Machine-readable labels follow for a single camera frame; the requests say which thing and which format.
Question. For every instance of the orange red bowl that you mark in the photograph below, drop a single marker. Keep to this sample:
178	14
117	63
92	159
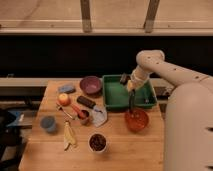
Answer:
136	120

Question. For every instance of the yellow red apple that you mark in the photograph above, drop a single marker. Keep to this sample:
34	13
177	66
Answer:
64	99

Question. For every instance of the yellow banana peel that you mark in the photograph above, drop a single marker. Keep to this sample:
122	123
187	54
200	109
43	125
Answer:
69	136

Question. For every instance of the black handled scraper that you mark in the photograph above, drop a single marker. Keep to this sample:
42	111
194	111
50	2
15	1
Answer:
99	113

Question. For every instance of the purple bowl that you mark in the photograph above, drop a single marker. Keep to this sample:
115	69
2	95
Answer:
90	85

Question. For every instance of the green plastic tray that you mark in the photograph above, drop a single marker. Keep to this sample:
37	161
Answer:
116	97

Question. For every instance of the wooden table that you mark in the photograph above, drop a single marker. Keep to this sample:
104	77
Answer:
125	150

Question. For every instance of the white cup with beans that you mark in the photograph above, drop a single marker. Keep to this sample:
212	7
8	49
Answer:
97	143

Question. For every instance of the blue sponge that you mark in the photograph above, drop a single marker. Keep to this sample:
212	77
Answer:
66	89

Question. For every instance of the small brown cup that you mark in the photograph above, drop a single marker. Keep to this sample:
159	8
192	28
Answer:
85	119

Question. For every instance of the red handled small spoon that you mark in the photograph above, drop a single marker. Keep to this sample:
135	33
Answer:
78	111

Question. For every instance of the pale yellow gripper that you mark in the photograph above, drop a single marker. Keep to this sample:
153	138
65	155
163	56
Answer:
130	86

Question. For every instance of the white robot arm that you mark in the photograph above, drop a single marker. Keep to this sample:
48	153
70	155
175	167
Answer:
188	130

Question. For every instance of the dark bag at left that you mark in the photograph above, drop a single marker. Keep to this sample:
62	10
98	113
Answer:
9	136

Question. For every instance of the metal fork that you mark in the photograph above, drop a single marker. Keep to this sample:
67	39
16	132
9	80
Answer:
60	108

